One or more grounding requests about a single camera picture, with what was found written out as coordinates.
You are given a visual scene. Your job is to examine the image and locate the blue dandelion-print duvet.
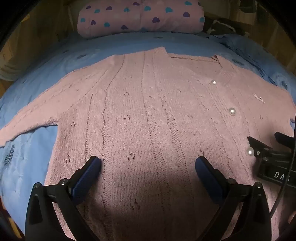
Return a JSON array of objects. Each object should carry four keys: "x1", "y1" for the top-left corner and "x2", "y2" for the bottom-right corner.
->
[{"x1": 0, "y1": 31, "x2": 296, "y2": 241}]

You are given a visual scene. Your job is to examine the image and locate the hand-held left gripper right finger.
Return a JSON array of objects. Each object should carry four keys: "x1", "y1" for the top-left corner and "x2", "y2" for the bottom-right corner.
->
[{"x1": 195, "y1": 156, "x2": 272, "y2": 241}]

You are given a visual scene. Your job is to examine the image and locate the dark crumpled cloth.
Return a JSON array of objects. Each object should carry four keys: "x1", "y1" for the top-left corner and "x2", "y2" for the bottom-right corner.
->
[{"x1": 202, "y1": 16, "x2": 250, "y2": 36}]

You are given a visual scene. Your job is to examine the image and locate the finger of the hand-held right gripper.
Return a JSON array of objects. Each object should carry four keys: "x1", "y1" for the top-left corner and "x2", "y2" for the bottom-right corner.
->
[
  {"x1": 247, "y1": 136, "x2": 290, "y2": 161},
  {"x1": 274, "y1": 132, "x2": 296, "y2": 149}
]

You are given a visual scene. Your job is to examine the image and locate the pale striped cloth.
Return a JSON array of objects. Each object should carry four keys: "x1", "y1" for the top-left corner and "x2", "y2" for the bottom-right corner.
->
[{"x1": 0, "y1": 57, "x2": 15, "y2": 81}]

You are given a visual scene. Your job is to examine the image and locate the black cable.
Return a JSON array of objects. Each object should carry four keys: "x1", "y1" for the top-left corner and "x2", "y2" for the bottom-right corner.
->
[{"x1": 269, "y1": 113, "x2": 296, "y2": 219}]

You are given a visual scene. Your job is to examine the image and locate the pink heart-print pillow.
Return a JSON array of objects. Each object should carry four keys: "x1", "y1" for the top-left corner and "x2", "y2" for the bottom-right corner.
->
[{"x1": 77, "y1": 0, "x2": 205, "y2": 39}]

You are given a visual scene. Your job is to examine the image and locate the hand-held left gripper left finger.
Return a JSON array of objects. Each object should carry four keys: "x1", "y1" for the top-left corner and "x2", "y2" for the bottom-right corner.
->
[{"x1": 24, "y1": 156, "x2": 102, "y2": 241}]

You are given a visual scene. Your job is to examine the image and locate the pink knit cardigan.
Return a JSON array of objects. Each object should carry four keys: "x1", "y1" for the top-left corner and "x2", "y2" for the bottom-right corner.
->
[{"x1": 0, "y1": 46, "x2": 294, "y2": 241}]

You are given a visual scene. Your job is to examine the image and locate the loose light blue cloth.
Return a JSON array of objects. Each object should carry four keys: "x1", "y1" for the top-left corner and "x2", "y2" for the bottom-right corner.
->
[{"x1": 208, "y1": 34, "x2": 296, "y2": 91}]

